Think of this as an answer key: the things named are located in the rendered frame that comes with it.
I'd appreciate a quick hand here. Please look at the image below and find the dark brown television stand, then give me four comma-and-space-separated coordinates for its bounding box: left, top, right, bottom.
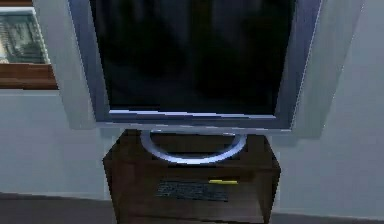
102, 129, 282, 224

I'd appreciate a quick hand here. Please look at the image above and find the silver framed television set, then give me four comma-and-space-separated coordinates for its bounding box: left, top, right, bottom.
67, 0, 323, 166

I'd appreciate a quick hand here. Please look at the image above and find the brown framed wall picture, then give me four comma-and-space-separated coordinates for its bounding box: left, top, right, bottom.
0, 0, 59, 91

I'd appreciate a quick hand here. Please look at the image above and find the yellow pencil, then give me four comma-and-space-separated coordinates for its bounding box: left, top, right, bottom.
208, 179, 239, 186

